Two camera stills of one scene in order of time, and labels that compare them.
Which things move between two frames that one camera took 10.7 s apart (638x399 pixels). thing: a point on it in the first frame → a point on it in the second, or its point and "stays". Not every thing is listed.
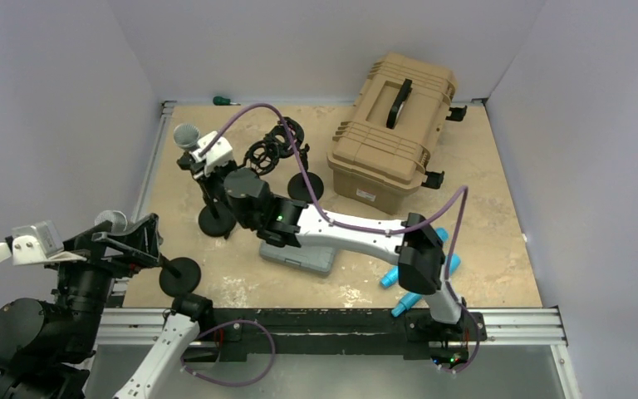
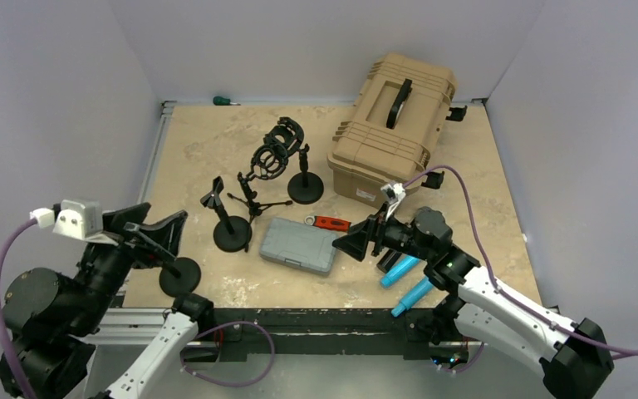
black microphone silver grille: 186,136 → 389,260
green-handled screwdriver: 220,100 stays
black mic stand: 179,276 stays
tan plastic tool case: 380,150 stays
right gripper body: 213,183 → 396,235
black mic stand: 218,219 → 233,233
